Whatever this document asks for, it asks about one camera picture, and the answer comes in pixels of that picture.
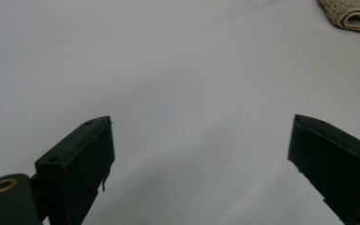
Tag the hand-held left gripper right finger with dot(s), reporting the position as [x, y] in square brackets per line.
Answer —
[334, 162]

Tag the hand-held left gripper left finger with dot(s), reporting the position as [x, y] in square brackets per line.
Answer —
[75, 175]

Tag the beige towel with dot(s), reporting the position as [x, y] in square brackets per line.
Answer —
[353, 15]

